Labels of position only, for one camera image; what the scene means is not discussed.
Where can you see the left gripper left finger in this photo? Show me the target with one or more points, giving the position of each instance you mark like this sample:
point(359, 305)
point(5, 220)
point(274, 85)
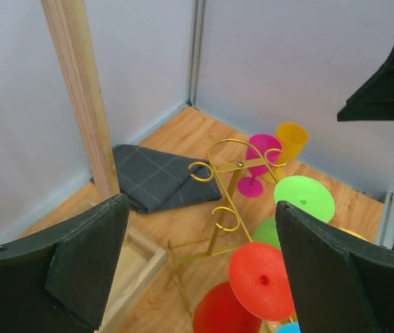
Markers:
point(59, 279)

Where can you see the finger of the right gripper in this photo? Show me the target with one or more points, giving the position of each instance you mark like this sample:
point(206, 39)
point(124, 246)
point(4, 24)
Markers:
point(374, 100)

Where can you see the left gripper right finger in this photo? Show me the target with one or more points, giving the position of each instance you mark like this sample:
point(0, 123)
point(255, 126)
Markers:
point(339, 283)

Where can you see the blue wine glass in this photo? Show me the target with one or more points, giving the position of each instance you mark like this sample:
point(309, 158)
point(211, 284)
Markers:
point(289, 328)

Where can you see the red wine glass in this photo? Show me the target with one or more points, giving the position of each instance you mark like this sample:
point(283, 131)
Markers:
point(257, 290)

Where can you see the orange wine glass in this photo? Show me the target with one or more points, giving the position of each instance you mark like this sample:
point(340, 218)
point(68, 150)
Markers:
point(355, 234)
point(293, 138)

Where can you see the green wine glass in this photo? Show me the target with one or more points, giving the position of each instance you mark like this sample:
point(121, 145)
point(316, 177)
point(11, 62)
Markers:
point(305, 193)

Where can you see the wooden clothes rack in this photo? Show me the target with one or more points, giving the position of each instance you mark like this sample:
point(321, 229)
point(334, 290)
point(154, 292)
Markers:
point(140, 259)

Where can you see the grey folded cloth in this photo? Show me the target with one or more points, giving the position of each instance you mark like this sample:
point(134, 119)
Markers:
point(155, 181)

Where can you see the gold wire glass rack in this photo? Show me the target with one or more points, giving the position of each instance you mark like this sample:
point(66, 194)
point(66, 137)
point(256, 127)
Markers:
point(227, 176)

